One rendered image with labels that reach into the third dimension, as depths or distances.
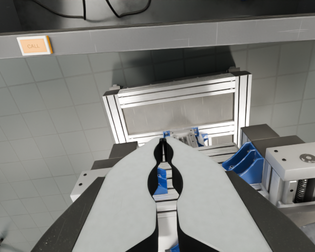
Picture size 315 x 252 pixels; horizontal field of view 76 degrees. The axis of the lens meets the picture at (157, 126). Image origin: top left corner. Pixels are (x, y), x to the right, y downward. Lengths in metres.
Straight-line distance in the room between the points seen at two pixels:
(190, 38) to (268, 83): 1.23
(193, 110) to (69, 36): 0.95
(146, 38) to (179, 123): 0.93
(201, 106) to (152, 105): 0.30
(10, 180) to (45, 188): 0.29
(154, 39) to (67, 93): 1.20
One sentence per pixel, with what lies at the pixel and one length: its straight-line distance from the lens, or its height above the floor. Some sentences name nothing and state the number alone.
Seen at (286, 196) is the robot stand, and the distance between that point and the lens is 0.60.
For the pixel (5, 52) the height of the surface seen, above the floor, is 0.95.
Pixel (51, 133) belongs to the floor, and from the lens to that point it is 1.74.
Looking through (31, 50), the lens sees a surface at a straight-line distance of 0.44.
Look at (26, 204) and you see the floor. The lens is 2.36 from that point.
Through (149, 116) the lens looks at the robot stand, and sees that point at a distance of 1.25.
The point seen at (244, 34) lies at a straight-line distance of 0.42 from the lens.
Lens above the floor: 1.34
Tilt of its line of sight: 63 degrees down
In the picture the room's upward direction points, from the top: 179 degrees clockwise
